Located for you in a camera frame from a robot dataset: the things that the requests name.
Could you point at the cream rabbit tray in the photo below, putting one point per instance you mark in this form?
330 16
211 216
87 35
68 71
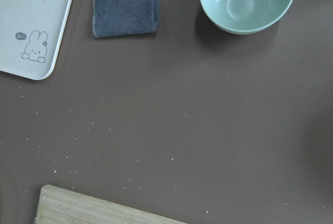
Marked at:
31 34

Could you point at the grey folded cloth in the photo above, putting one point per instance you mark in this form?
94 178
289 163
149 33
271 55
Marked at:
124 17

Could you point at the bamboo cutting board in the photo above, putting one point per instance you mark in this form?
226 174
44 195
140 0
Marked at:
57 205

